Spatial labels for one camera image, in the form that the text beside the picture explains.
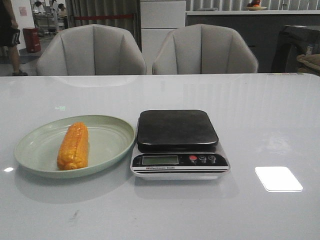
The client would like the orange corn cob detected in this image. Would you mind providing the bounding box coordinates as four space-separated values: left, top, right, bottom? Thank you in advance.
56 122 89 171

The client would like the black silver kitchen scale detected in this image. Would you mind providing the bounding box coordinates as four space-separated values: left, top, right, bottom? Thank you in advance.
130 109 231 180

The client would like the right grey upholstered chair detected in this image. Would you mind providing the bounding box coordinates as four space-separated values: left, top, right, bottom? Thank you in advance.
152 24 259 75

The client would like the grey upholstered chair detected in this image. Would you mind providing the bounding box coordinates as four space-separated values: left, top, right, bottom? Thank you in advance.
152 24 259 75
35 24 147 76

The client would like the light green plate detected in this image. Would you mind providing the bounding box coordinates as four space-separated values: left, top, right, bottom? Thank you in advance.
14 115 136 179

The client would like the left grey upholstered chair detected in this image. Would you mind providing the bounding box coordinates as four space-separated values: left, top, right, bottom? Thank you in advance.
35 24 147 76

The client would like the white cabinet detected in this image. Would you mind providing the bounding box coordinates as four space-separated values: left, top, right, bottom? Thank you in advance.
140 0 186 75

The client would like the dark grey counter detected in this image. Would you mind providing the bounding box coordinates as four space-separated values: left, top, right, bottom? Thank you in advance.
186 10 320 73

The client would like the fruit bowl on counter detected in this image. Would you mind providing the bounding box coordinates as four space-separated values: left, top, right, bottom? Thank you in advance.
245 0 267 11

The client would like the red trash bin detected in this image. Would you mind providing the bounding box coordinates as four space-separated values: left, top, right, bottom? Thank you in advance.
22 27 41 53

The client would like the black appliance at right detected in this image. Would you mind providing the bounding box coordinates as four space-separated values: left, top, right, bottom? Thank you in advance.
271 25 320 73

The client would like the beige cushion at right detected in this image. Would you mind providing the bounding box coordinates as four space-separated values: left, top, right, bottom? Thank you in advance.
296 53 320 76

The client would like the person in black shorts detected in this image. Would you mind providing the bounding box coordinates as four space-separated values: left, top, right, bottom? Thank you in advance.
0 0 28 77

